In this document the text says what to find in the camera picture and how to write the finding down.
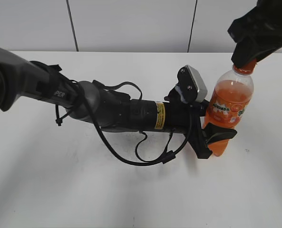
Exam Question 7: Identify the orange Mirinda soda bottle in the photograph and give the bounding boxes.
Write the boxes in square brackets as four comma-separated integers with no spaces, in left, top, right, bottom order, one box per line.
[202,67,254,157]

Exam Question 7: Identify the orange bottle cap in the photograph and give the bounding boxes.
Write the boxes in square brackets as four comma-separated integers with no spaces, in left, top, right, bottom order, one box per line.
[233,59,257,75]

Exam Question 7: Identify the black camera cable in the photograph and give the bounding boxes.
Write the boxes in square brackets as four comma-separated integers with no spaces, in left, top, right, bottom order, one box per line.
[55,82,194,166]

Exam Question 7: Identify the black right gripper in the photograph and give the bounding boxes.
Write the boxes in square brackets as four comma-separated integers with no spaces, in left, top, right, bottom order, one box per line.
[227,0,282,68]

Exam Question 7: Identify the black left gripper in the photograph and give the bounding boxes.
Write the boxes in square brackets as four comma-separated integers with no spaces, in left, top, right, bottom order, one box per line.
[165,86,237,159]

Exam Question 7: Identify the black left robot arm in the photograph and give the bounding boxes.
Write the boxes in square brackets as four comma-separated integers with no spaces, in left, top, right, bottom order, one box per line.
[0,48,237,159]

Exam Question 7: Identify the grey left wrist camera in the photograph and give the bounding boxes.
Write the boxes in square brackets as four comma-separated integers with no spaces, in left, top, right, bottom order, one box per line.
[175,65,207,104]

